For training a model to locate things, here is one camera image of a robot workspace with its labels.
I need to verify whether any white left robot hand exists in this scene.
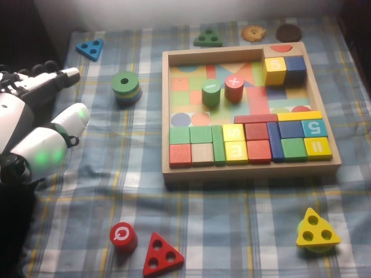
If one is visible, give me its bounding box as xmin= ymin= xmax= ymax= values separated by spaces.
xmin=0 ymin=60 xmax=90 ymax=186

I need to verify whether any green cylinder with minus sign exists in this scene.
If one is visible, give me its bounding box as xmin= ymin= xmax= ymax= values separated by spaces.
xmin=201 ymin=78 xmax=222 ymax=108

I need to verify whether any red cylinder with plus sign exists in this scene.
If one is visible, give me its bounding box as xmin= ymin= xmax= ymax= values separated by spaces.
xmin=224 ymin=74 xmax=245 ymax=104

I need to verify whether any blue triangle block with holes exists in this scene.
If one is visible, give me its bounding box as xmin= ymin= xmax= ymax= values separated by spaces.
xmin=75 ymin=38 xmax=104 ymax=63

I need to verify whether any red triangle block with holes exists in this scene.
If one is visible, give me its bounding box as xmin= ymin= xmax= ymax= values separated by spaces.
xmin=142 ymin=231 xmax=186 ymax=277

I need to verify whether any green triangle block with holes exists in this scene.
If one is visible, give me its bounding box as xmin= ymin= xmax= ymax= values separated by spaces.
xmin=193 ymin=28 xmax=224 ymax=47

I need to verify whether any yellow triangle block with holes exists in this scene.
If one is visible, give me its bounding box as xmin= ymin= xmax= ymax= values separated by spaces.
xmin=295 ymin=207 xmax=342 ymax=247

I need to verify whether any green wooden cube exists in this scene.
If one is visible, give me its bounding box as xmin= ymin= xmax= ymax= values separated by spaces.
xmin=169 ymin=126 xmax=191 ymax=145
xmin=281 ymin=137 xmax=308 ymax=162
xmin=190 ymin=126 xmax=213 ymax=144

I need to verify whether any red cylinder with letter Q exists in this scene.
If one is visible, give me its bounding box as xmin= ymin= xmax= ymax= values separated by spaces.
xmin=109 ymin=222 xmax=139 ymax=254

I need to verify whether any natural wood cube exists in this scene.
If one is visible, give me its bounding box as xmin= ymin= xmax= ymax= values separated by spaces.
xmin=191 ymin=142 xmax=215 ymax=167

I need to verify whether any green long wooden bar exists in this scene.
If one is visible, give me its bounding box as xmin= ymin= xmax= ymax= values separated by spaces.
xmin=211 ymin=125 xmax=227 ymax=167

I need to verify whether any blue plaid table cloth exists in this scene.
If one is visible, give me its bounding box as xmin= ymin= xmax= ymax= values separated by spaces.
xmin=21 ymin=17 xmax=371 ymax=278

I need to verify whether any yellow cube with letter S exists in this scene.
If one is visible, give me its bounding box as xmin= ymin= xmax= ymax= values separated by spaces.
xmin=222 ymin=123 xmax=246 ymax=142

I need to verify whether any yellow cube with letter E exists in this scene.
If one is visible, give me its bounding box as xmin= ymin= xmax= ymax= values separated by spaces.
xmin=224 ymin=141 xmax=249 ymax=165

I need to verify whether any dark red long bar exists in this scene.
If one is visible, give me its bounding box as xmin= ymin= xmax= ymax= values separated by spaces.
xmin=234 ymin=114 xmax=279 ymax=125

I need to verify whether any wooden puzzle tray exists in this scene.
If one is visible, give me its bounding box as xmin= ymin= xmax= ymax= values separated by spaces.
xmin=161 ymin=42 xmax=343 ymax=183

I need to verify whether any dark red wooden cube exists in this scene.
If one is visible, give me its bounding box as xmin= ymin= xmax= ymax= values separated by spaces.
xmin=245 ymin=122 xmax=271 ymax=142

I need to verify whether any blue long wooden bar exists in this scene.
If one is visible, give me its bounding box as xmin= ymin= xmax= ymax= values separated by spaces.
xmin=266 ymin=121 xmax=285 ymax=163

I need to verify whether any yellow cube with digit five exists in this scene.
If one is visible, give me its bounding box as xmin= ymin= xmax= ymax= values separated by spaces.
xmin=263 ymin=57 xmax=288 ymax=86

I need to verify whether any yellow long wooden bar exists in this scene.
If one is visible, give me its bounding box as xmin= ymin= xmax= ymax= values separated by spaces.
xmin=277 ymin=111 xmax=323 ymax=122

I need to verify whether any dark blue wooden cube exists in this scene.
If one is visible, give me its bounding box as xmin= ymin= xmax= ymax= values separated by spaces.
xmin=284 ymin=56 xmax=308 ymax=85

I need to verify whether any brown round toy cookie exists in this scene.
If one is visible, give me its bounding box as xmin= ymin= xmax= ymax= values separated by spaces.
xmin=275 ymin=23 xmax=303 ymax=43

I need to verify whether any teal cube with digit five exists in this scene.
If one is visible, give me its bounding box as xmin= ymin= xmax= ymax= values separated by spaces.
xmin=301 ymin=119 xmax=329 ymax=138

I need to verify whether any yellow cube with equals sign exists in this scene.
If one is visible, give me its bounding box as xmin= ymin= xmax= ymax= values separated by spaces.
xmin=304 ymin=136 xmax=333 ymax=161

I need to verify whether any green wooden ring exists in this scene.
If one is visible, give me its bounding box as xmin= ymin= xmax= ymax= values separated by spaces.
xmin=111 ymin=71 xmax=140 ymax=96

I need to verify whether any yellow wooden ring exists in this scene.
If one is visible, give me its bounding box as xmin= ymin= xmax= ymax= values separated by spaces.
xmin=113 ymin=88 xmax=141 ymax=101

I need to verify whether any blue wooden ring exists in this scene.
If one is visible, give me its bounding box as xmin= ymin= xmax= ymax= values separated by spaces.
xmin=115 ymin=92 xmax=143 ymax=104

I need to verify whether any tan toy ring cookie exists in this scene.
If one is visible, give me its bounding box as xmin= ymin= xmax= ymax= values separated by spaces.
xmin=241 ymin=24 xmax=267 ymax=43

